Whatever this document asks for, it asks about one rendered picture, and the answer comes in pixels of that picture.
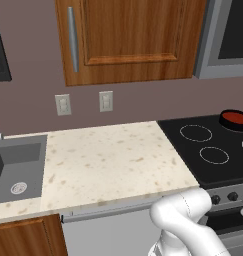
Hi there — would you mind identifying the black stove with hob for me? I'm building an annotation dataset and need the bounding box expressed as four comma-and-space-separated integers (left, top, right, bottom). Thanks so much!
157, 114, 243, 256

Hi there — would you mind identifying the black pan with red sauce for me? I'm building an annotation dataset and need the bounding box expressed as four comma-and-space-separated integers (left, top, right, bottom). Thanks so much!
219, 109, 243, 132

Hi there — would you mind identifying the black stove knob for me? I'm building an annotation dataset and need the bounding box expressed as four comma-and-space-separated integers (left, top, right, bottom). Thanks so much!
210, 194, 222, 206
227, 191, 239, 202

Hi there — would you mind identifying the white dishwasher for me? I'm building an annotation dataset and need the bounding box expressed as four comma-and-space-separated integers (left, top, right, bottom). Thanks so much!
60, 195, 164, 256

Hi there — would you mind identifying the grey sink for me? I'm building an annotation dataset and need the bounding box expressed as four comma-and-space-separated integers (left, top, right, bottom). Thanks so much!
0, 134, 49, 205

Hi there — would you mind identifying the grey microwave oven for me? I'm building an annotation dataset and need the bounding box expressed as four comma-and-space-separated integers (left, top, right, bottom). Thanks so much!
193, 0, 243, 80

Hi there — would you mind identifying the wooden base cupboard door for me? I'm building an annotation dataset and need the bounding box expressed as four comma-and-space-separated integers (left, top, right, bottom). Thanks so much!
0, 213, 69, 256

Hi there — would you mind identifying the white wall socket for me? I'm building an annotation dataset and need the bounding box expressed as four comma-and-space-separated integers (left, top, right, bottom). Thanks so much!
98, 90, 114, 113
54, 93, 72, 117

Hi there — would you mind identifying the wooden wall cupboard door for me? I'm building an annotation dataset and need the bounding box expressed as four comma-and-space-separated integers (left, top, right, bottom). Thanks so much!
55, 0, 208, 88

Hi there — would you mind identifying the silver cupboard door handle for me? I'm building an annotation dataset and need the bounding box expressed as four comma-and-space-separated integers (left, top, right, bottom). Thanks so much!
67, 6, 80, 73

